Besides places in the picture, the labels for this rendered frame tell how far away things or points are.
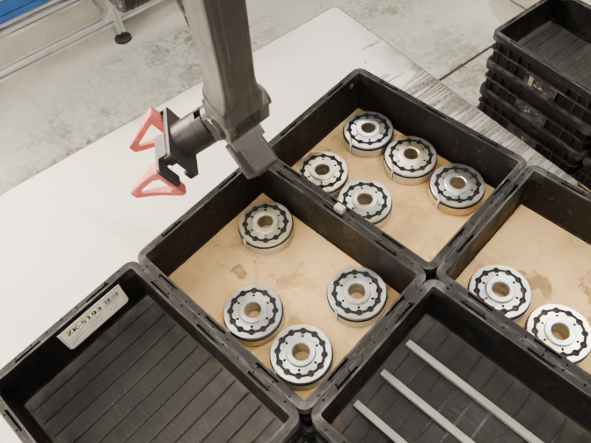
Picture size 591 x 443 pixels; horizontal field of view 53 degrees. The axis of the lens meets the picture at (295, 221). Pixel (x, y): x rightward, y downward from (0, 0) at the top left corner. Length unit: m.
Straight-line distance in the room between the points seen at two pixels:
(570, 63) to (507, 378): 1.22
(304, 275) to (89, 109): 1.81
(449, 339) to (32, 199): 0.99
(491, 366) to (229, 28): 0.69
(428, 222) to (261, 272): 0.33
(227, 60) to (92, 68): 2.29
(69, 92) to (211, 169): 1.51
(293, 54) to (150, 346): 0.91
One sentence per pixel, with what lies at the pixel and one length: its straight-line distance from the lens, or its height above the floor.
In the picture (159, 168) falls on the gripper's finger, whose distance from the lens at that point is 0.85.
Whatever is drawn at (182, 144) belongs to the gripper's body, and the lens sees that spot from 0.88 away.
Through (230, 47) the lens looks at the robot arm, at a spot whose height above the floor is 1.39.
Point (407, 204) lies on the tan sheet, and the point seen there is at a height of 0.83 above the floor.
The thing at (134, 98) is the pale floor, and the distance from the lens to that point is 2.69.
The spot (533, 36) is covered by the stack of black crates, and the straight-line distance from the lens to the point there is 2.09.
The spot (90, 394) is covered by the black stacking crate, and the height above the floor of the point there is 0.83.
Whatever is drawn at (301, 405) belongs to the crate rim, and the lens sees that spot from 0.88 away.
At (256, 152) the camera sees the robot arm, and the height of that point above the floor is 1.14.
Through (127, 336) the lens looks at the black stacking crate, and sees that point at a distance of 1.09.
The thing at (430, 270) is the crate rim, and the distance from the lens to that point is 0.98.
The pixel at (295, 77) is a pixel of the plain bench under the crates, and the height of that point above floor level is 0.70.
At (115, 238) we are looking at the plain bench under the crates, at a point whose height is 0.70.
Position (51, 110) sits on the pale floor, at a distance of 2.79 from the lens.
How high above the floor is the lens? 1.78
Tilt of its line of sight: 57 degrees down
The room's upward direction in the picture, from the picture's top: 8 degrees counter-clockwise
